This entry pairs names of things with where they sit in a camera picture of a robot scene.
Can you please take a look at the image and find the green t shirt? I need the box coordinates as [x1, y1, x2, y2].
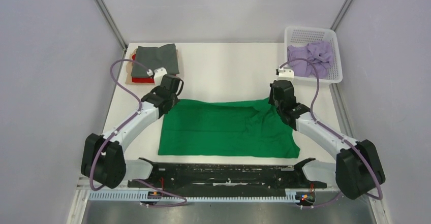
[158, 99, 300, 158]

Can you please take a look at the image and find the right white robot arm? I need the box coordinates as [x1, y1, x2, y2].
[269, 80, 386, 200]

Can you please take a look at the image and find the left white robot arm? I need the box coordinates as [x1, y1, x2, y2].
[80, 75, 184, 189]

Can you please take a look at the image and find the folded red t shirt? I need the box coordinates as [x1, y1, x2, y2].
[131, 53, 155, 83]

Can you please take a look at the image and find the folded grey t shirt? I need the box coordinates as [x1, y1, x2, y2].
[131, 43, 179, 78]

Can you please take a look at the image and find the crumpled purple t shirt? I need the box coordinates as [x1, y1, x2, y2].
[287, 41, 334, 79]

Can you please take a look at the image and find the white plastic basket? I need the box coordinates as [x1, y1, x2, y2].
[283, 26, 343, 84]

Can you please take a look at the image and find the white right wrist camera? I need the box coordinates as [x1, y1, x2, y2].
[275, 67, 295, 80]

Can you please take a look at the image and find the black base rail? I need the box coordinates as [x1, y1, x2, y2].
[146, 161, 327, 197]

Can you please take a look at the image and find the white slotted cable duct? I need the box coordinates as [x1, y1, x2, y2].
[88, 189, 300, 204]

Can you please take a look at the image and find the right aluminium frame post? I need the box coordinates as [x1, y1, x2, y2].
[330, 0, 354, 31]

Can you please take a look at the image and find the aluminium frame post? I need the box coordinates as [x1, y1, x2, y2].
[330, 0, 354, 31]
[94, 0, 128, 52]

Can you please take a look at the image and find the left aluminium frame post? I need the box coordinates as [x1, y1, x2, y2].
[94, 0, 128, 52]

